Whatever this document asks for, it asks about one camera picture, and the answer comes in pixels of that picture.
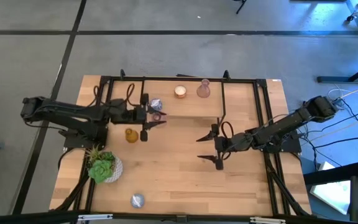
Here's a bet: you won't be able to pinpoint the silver metal bracket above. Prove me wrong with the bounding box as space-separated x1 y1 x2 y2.
77 213 114 222
249 217 287 224

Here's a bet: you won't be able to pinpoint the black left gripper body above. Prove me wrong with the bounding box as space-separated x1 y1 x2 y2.
109 98 147 125

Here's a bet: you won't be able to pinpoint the blue metal desk frame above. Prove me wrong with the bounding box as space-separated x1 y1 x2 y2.
317 0 358 84

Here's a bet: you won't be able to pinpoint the amber glass candlestick holder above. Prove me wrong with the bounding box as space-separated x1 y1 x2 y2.
124 128 140 144

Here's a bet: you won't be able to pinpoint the black aluminium table frame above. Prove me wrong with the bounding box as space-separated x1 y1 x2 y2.
50 68 312 224

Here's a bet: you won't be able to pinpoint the bright tilted screen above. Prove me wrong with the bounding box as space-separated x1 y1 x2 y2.
309 161 351 215

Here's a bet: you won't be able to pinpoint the black stand leg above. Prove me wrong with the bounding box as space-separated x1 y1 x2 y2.
233 0 248 15

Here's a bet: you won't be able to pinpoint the wooden shelf riser black legs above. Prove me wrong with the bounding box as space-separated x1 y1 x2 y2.
139 79 227 127

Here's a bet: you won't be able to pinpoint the green succulent in white pot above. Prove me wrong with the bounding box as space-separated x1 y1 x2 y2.
85 146 124 184

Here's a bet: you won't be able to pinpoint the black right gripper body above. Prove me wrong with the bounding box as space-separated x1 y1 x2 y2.
214 132 253 154

